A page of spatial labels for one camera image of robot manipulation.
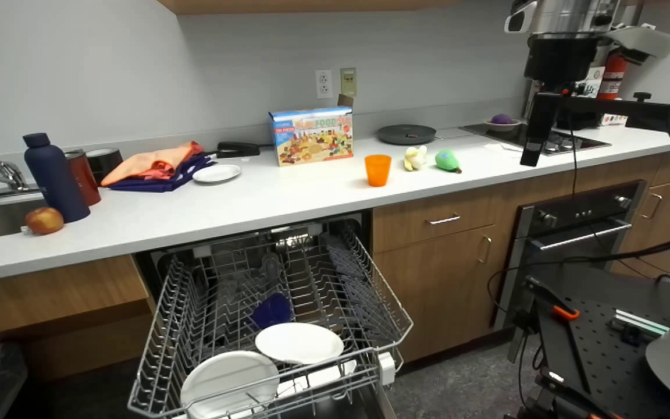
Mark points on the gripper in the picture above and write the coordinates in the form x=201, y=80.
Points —
x=562, y=58

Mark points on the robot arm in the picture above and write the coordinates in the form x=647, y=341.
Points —
x=573, y=14

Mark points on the orange cup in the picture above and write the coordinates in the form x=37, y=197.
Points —
x=377, y=171

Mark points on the dishwasher rack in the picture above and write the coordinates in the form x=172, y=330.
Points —
x=358, y=291

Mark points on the blue cup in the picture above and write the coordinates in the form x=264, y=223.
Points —
x=272, y=309

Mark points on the dishwasher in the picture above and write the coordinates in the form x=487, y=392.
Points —
x=265, y=302

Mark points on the black cup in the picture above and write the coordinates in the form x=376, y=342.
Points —
x=105, y=163

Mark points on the red fire extinguisher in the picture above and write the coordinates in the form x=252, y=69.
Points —
x=612, y=75

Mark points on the purple toy fruit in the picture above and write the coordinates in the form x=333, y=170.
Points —
x=501, y=119

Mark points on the white bowl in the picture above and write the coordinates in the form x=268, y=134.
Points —
x=501, y=125

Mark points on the black cooktop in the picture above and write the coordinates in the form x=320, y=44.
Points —
x=509, y=137

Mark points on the green toy pear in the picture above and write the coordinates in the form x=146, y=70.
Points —
x=445, y=160

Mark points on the oven knob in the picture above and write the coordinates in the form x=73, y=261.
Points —
x=548, y=219
x=623, y=202

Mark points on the dark grey round disc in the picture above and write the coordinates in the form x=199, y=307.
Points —
x=406, y=134

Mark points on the yellow plush toy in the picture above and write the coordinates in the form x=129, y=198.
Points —
x=415, y=158

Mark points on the oven door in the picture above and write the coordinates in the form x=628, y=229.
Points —
x=562, y=256

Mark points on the cabinet door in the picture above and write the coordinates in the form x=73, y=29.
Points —
x=666, y=233
x=428, y=291

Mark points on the drawer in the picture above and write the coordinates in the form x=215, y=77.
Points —
x=410, y=224

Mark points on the orange and black clamp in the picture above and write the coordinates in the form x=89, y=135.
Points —
x=556, y=305

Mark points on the colourful toy food box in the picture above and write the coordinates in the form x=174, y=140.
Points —
x=312, y=137

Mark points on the silver bar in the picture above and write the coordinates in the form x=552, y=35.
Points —
x=640, y=323

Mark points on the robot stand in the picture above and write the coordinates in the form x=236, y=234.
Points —
x=591, y=361

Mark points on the black stapler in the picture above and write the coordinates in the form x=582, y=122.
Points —
x=239, y=149

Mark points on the small white plate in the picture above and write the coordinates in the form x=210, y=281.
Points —
x=216, y=173

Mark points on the navy cloth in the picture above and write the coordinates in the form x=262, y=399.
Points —
x=154, y=183

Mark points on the orange cloth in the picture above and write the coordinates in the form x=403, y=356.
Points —
x=149, y=164

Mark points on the red tumbler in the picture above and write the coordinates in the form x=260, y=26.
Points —
x=84, y=177

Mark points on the navy water bottle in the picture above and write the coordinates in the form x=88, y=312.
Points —
x=56, y=180

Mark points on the red apple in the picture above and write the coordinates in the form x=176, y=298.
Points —
x=44, y=221

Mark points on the tap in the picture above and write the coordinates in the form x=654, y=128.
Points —
x=6, y=174

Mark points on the beige switch plate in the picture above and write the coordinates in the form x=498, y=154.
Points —
x=348, y=82

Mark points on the white wall socket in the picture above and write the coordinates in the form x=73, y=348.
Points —
x=324, y=84

